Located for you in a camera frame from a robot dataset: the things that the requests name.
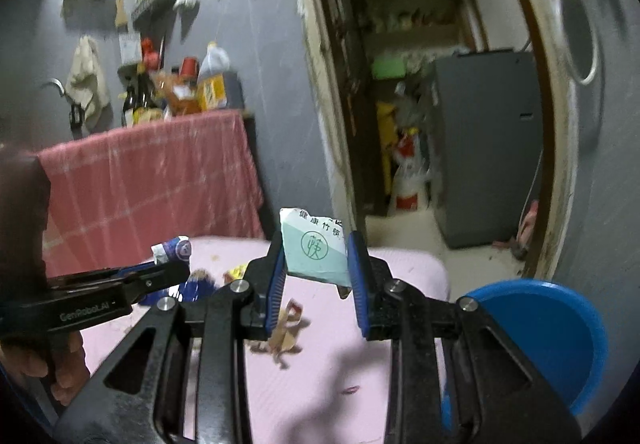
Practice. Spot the pale yellow food bag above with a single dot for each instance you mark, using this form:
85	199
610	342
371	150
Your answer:
149	115

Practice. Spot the metal wall hook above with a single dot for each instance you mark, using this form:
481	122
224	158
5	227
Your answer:
60	86

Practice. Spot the white green paper packet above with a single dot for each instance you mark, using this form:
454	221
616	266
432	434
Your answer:
310	254

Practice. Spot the brown paper scraps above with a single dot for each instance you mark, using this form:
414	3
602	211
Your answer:
285	331

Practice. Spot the beige hanging towel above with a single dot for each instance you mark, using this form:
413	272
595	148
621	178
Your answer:
87	79

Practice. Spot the blue white wrapper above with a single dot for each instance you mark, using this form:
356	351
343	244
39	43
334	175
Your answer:
172	249

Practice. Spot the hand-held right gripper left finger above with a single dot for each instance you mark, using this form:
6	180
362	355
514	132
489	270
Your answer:
276	286

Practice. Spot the red plaid cloth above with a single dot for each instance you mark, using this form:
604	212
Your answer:
150	184

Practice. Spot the white paper calendar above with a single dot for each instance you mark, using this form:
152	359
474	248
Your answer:
130	49

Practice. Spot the yellow wrapper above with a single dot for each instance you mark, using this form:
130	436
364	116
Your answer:
235	273

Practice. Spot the grey appliance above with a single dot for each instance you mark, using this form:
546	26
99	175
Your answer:
485	149

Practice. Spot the blue plastic basin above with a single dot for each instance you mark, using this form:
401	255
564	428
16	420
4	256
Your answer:
550	339

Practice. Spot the orange snack bag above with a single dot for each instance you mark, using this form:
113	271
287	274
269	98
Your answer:
177	96

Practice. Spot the dark glass bottle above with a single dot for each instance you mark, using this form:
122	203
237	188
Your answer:
129	109
145	94

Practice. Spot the red hanging packet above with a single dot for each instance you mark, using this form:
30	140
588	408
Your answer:
149	53

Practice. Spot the white red sack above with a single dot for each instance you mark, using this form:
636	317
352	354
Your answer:
407	179

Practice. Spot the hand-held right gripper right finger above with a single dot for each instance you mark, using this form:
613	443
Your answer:
357	284

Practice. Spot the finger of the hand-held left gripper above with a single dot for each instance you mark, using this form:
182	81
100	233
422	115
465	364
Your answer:
160	280
100	276

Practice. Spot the grey wall shelf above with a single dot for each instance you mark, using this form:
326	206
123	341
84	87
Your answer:
152	6

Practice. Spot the dark wooden door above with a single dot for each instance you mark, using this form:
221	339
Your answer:
350	74

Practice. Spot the wooden brush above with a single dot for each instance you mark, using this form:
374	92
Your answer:
121	14

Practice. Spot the green box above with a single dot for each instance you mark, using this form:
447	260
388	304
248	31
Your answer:
389	67

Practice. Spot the white door frame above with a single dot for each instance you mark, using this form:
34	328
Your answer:
320	99

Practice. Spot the large plastic jug yellow label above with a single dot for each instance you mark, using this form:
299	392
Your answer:
214	79

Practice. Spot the red cup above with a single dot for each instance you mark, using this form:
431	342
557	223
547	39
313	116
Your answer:
189	66

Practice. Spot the pink slipper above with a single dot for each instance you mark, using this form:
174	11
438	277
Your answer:
527	226

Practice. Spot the person's left hand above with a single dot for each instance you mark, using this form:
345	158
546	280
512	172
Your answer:
70	374

